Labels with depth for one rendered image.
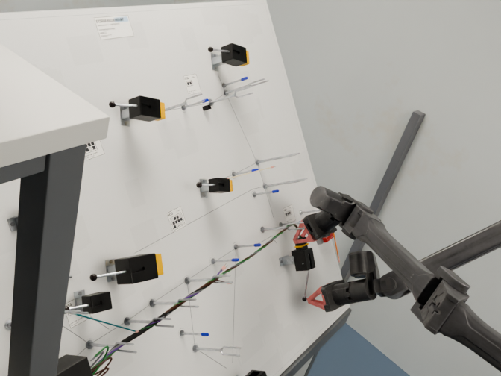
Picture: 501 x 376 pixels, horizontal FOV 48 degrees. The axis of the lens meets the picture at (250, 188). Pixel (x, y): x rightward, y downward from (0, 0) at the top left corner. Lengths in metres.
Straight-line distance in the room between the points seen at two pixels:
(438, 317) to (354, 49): 1.93
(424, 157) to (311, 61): 0.76
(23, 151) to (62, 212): 0.09
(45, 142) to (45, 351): 0.25
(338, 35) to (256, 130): 1.34
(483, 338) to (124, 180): 0.77
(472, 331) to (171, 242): 0.67
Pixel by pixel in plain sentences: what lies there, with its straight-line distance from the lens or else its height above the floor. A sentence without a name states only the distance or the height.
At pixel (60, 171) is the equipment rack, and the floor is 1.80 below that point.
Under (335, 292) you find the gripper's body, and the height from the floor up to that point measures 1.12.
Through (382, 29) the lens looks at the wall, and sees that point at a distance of 2.75.
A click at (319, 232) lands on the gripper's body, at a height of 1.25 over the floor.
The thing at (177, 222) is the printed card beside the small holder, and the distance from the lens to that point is 1.34.
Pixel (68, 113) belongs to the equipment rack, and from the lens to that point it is 0.45.
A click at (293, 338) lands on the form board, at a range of 1.67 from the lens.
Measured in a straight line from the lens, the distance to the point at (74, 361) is 1.02.
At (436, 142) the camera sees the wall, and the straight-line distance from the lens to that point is 2.67.
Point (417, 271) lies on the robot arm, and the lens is 1.21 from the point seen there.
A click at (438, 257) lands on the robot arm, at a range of 1.49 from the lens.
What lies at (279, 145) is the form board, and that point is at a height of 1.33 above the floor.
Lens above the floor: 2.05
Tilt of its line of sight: 30 degrees down
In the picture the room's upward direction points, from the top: 18 degrees clockwise
